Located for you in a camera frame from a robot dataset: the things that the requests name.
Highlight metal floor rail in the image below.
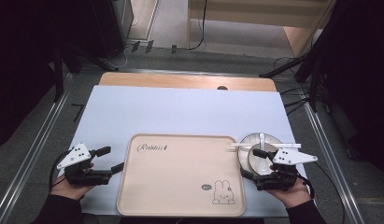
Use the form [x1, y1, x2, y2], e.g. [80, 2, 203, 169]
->
[0, 73, 75, 224]
[296, 87, 366, 224]

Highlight black hanging cable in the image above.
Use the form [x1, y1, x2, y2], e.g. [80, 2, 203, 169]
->
[171, 0, 209, 54]

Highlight person's right hand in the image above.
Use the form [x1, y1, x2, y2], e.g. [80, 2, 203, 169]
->
[266, 165, 314, 209]

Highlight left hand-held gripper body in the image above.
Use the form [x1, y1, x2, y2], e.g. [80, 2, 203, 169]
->
[56, 143, 113, 188]

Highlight white chopsticks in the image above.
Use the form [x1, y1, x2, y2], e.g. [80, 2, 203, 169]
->
[227, 142, 303, 152]

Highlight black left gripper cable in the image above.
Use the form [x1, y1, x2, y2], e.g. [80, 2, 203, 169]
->
[49, 151, 69, 194]

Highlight dark curtain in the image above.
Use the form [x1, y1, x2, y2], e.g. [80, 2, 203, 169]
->
[305, 0, 384, 185]
[0, 0, 125, 150]

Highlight light wooden shelf unit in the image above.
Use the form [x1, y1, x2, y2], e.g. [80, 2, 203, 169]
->
[185, 0, 337, 58]

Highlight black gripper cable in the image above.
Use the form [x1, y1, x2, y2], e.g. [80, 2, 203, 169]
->
[296, 161, 347, 224]
[49, 151, 69, 194]

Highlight white bowl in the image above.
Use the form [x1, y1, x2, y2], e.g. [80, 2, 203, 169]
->
[247, 143, 277, 176]

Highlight black stand legs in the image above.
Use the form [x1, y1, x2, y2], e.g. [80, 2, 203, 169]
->
[258, 46, 321, 114]

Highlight pale blue table mat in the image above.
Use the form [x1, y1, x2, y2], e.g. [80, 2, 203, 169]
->
[58, 85, 308, 218]

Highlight wooden table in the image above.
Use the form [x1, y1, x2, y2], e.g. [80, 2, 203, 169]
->
[98, 72, 277, 93]

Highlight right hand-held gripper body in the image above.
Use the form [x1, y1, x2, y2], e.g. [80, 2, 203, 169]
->
[253, 147, 319, 192]

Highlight beige tray with rabbit print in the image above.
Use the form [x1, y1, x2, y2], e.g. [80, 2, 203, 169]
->
[116, 133, 247, 217]

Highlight person's left hand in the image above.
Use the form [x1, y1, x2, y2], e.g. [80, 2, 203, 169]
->
[50, 163, 96, 202]

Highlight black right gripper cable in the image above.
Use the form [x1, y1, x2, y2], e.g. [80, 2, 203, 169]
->
[296, 161, 347, 224]

